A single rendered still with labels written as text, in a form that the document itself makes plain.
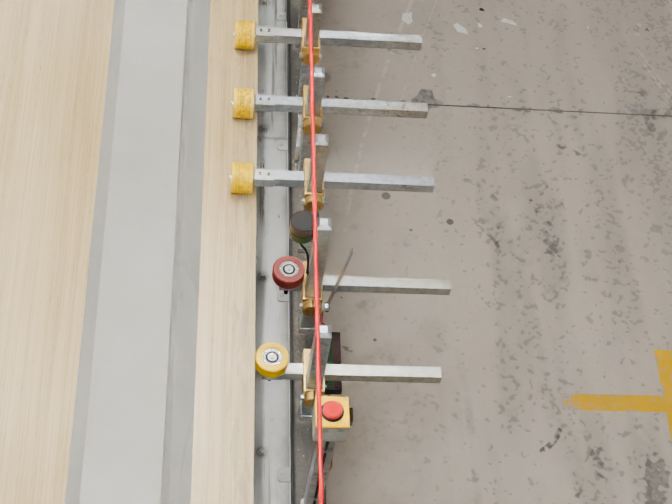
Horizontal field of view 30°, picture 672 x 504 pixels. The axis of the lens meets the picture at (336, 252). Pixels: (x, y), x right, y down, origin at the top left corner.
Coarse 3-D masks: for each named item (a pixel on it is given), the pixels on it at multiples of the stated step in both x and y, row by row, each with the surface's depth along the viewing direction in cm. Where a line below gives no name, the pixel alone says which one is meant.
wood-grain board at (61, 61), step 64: (0, 0) 351; (64, 0) 354; (256, 0) 362; (0, 64) 338; (64, 64) 341; (256, 64) 348; (0, 128) 326; (64, 128) 328; (256, 128) 335; (0, 192) 315; (64, 192) 317; (256, 192) 323; (0, 256) 304; (64, 256) 306; (0, 320) 294; (64, 320) 296; (0, 384) 285; (64, 384) 287; (0, 448) 276; (64, 448) 278
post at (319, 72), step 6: (318, 72) 318; (324, 72) 319; (318, 78) 318; (324, 78) 318; (318, 84) 320; (318, 90) 322; (318, 96) 324; (318, 102) 326; (306, 108) 330; (318, 108) 328; (306, 114) 330; (318, 114) 330; (306, 138) 338; (306, 144) 340; (300, 150) 347; (306, 150) 342; (300, 156) 346; (306, 156) 345; (300, 162) 347; (300, 168) 349
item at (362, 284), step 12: (324, 276) 316; (336, 276) 316; (348, 276) 316; (360, 276) 317; (300, 288) 315; (324, 288) 315; (348, 288) 316; (360, 288) 316; (372, 288) 316; (384, 288) 316; (396, 288) 316; (408, 288) 317; (420, 288) 317; (432, 288) 317; (444, 288) 317
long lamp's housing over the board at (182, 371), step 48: (192, 0) 154; (192, 48) 150; (192, 96) 146; (192, 144) 143; (96, 192) 141; (192, 192) 140; (96, 240) 136; (192, 240) 137; (96, 288) 131; (192, 288) 134; (192, 336) 131; (192, 384) 128; (192, 432) 125
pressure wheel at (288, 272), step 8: (288, 256) 312; (280, 264) 311; (288, 264) 311; (296, 264) 311; (272, 272) 311; (280, 272) 309; (288, 272) 310; (296, 272) 310; (304, 272) 310; (280, 280) 308; (288, 280) 308; (296, 280) 309; (288, 288) 310
